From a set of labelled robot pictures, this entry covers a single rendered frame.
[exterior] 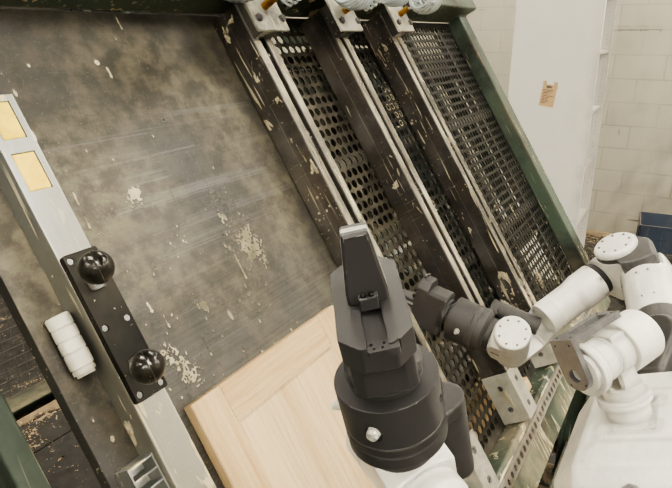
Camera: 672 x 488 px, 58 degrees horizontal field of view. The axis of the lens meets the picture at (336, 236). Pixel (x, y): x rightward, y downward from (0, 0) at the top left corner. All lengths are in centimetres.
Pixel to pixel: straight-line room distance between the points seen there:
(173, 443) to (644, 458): 54
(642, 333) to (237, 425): 54
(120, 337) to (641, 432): 62
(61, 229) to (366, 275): 47
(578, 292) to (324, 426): 53
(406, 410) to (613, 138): 562
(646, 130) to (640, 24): 89
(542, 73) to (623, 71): 145
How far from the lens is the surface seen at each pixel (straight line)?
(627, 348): 80
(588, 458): 78
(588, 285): 124
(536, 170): 240
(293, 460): 99
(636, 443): 79
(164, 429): 82
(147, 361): 69
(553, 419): 173
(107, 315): 80
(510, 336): 116
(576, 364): 76
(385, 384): 47
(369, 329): 45
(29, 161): 85
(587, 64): 460
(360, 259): 44
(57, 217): 83
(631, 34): 597
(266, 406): 96
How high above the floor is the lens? 178
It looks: 18 degrees down
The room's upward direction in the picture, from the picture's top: straight up
